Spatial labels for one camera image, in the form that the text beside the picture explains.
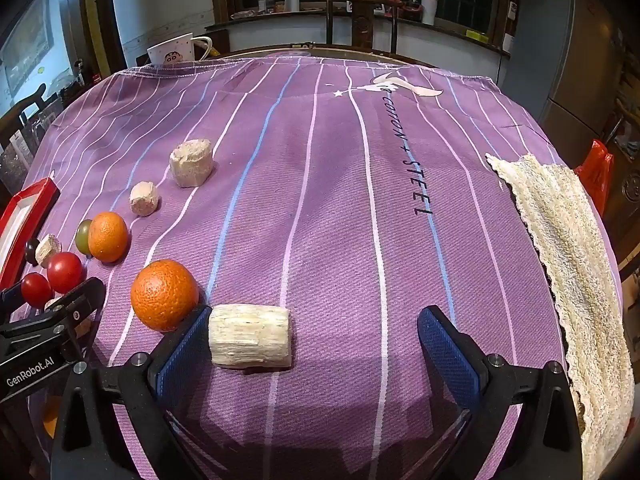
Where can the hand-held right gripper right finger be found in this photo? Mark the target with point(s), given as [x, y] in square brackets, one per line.
[447, 355]

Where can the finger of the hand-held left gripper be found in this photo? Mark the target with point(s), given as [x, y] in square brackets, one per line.
[10, 299]
[75, 305]

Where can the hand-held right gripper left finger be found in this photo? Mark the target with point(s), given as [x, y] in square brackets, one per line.
[182, 355]

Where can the red cherry tomato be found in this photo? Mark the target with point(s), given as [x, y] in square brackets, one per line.
[36, 289]
[65, 271]

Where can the long sugarcane piece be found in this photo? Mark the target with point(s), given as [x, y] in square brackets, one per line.
[250, 337]

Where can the red rectangular tray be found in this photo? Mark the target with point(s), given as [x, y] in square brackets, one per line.
[37, 220]

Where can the dark purple grape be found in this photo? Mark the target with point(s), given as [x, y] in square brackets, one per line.
[31, 250]

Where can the green grape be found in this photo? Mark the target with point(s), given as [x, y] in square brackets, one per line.
[81, 235]

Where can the medium sugarcane chunk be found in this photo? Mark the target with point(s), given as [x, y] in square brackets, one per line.
[144, 199]

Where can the cream knitted towel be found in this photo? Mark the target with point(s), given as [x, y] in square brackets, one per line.
[565, 260]

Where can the purple striped tablecloth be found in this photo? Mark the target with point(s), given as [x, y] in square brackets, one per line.
[325, 235]

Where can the large sugarcane chunk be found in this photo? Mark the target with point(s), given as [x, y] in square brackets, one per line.
[192, 162]

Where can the brown wooden armchair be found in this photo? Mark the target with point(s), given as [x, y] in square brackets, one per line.
[22, 110]

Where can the orange plastic bag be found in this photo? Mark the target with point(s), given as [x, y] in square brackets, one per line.
[595, 170]

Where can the white cartoon mug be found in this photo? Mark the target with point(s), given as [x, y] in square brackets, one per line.
[175, 52]

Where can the grey refrigerator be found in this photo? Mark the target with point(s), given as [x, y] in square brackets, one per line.
[565, 60]

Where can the white counter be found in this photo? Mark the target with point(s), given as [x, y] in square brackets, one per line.
[280, 30]

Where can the dark wooden chair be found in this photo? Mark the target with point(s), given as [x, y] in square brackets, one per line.
[361, 25]

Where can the white tumbler with straw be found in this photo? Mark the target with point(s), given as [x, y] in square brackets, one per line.
[429, 7]

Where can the framed wall picture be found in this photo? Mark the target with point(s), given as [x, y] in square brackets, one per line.
[27, 45]

